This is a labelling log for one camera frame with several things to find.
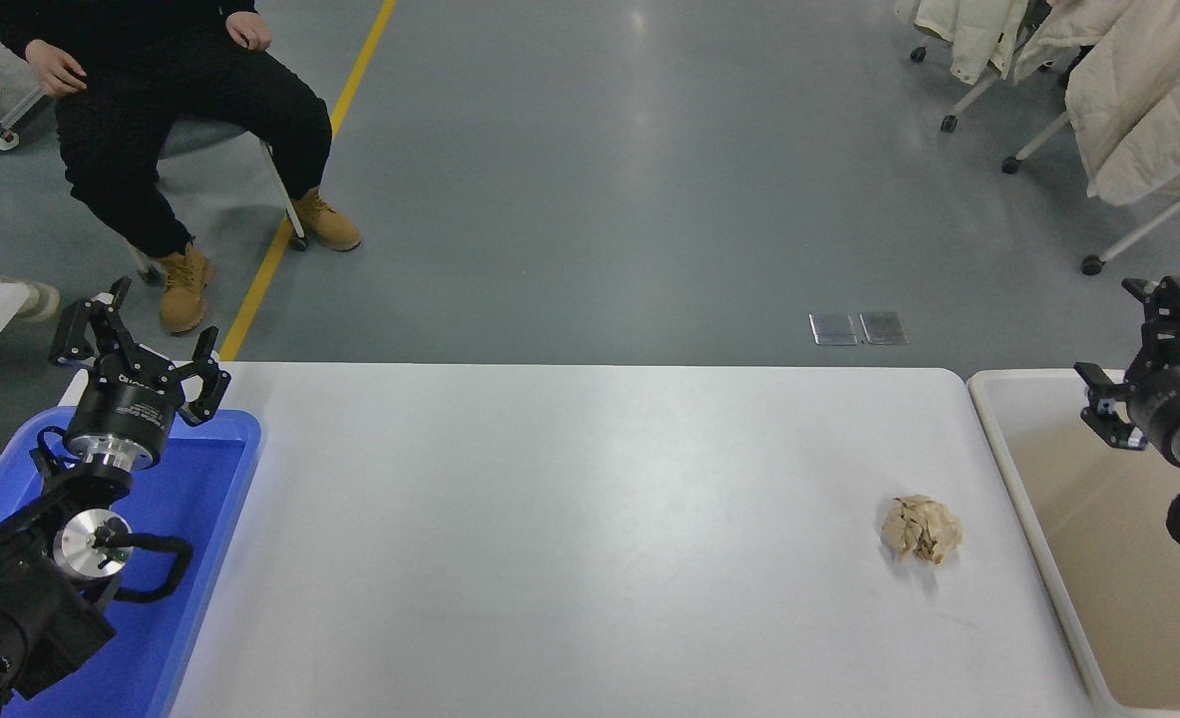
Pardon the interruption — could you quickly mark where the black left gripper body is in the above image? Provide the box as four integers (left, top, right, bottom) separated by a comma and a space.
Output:
64, 365, 187, 460

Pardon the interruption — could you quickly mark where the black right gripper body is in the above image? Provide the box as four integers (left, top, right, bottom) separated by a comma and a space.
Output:
1130, 354, 1180, 465

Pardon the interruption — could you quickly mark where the tan paper ball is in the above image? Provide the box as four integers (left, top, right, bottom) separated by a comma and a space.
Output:
881, 495, 964, 565

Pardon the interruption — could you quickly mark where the person's right hand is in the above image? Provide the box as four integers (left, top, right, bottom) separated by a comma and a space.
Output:
25, 39, 89, 98

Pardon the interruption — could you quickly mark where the person's left hand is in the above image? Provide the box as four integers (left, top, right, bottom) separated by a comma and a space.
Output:
223, 12, 272, 53

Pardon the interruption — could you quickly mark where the person's pale shoe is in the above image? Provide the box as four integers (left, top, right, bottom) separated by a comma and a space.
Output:
0, 264, 60, 323

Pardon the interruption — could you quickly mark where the blue plastic tray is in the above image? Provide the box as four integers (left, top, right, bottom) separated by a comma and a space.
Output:
0, 407, 262, 718

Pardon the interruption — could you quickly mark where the large pale plastic bin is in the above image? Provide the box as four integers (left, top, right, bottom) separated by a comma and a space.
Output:
967, 368, 1180, 718

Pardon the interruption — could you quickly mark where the large cream coat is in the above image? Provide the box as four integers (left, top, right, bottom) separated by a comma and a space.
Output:
1065, 0, 1180, 207

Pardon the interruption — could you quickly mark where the grey chair with castors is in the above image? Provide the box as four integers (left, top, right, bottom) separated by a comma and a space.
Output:
131, 120, 309, 285

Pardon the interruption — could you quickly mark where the grey wheeled cart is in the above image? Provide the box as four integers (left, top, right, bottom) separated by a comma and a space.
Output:
0, 85, 52, 153

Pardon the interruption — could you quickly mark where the person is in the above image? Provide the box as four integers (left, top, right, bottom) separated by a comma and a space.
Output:
0, 0, 363, 335

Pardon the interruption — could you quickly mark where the silver floor plate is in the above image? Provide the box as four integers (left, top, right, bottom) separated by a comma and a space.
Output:
859, 310, 910, 345
809, 312, 859, 346

